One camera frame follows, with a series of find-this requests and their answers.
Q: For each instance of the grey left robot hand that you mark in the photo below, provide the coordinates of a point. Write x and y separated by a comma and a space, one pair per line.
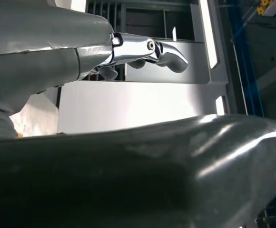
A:
45, 37

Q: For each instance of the ceiling light strip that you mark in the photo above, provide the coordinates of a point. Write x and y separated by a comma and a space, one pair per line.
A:
208, 34

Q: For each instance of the blue steel beam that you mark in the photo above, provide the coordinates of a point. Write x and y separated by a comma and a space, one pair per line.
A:
245, 63

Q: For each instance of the yellow overhead fitting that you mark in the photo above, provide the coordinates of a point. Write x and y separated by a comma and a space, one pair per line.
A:
262, 8

